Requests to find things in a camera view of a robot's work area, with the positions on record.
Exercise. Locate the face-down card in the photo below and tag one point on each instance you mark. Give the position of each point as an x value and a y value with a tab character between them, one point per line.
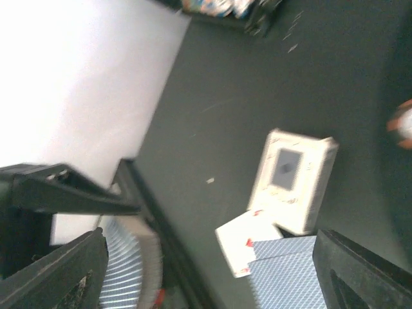
283	274

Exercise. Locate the face-up ace card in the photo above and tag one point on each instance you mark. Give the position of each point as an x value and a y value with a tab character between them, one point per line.
237	236

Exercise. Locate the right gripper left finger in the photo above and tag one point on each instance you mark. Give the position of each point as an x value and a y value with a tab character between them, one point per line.
69	277

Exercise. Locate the red-brown poker chip stack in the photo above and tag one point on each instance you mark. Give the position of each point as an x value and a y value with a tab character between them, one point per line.
399	125

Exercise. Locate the black poker chip case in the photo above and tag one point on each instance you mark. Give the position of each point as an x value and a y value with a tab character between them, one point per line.
252	17

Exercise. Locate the deck of playing cards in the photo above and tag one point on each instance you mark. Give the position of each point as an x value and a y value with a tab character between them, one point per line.
135	268

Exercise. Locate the white card deck box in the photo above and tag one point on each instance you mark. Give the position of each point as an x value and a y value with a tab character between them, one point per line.
291	179

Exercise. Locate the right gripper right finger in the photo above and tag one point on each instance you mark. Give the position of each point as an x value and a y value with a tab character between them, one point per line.
351	276

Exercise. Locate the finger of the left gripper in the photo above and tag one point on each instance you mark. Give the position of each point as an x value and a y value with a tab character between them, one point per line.
61	188

